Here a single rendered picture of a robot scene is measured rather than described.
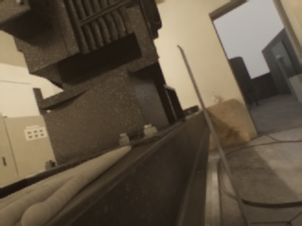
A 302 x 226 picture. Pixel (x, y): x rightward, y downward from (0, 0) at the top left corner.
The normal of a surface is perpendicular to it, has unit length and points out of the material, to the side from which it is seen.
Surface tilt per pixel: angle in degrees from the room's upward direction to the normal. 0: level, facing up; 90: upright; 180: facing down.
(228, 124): 90
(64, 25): 90
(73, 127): 90
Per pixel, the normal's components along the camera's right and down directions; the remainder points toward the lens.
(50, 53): -0.15, -0.04
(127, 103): -0.36, 0.05
